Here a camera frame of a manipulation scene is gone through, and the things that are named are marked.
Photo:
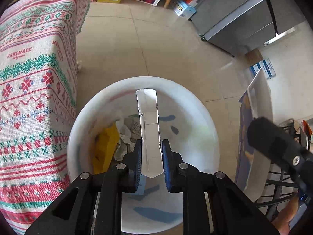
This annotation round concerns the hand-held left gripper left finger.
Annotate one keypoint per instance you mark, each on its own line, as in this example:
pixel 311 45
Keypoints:
pixel 138 169

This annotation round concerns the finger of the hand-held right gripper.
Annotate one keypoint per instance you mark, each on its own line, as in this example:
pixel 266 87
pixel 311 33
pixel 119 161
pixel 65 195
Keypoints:
pixel 269 137

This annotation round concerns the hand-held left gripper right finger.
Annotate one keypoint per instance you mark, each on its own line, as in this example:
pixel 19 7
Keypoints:
pixel 165 169

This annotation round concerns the light blue carton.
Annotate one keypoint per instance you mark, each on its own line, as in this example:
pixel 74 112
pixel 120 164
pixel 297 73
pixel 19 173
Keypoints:
pixel 149 139

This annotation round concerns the yellow wrapper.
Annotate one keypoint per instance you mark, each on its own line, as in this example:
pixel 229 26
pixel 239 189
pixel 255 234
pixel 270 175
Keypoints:
pixel 105 146

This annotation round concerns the white paper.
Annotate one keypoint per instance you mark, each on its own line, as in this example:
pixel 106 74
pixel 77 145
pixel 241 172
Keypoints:
pixel 129 127

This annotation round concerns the white plastic bin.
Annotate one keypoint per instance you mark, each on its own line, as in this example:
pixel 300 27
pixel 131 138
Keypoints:
pixel 190 117

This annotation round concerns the person's right hand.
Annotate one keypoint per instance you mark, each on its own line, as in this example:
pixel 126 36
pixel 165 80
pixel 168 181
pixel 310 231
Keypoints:
pixel 286 215

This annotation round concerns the white blue printed board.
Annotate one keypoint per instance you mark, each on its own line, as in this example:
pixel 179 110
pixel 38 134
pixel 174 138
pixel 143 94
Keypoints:
pixel 259 98

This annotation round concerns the stack of blue white boxes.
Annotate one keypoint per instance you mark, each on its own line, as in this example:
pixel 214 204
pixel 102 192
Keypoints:
pixel 266 68

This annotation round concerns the grey refrigerator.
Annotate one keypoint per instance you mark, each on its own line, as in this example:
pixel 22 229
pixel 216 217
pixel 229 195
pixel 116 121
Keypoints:
pixel 234 22

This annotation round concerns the patterned woven tablecloth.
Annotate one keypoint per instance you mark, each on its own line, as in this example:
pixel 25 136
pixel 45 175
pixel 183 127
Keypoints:
pixel 29 90

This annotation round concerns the small blue white box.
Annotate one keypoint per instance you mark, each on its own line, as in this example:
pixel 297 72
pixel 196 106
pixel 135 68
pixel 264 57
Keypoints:
pixel 183 8

